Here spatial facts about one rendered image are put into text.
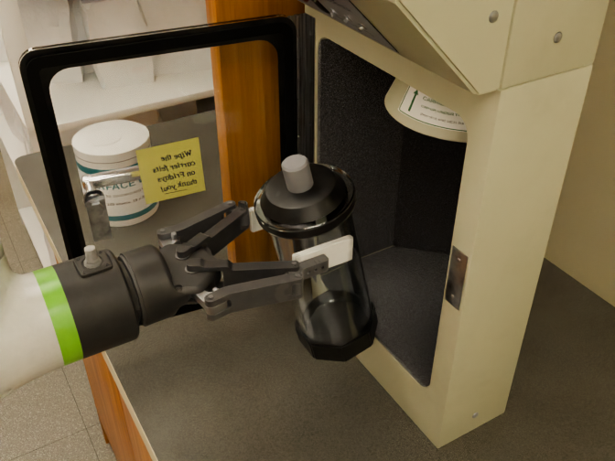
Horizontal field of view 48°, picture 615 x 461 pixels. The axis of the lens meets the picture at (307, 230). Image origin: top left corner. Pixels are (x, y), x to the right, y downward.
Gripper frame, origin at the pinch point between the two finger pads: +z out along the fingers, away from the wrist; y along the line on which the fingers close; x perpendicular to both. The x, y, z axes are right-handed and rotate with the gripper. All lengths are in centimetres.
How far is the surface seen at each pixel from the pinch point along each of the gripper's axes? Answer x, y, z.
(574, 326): 26.6, -8.9, 40.7
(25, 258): 121, 185, -17
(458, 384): 16.0, -15.4, 10.9
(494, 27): -25.8, -15.4, 7.3
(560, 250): 26, 5, 53
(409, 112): -12.3, -2.0, 11.0
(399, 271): 19.1, 7.5, 20.2
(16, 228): 121, 208, -16
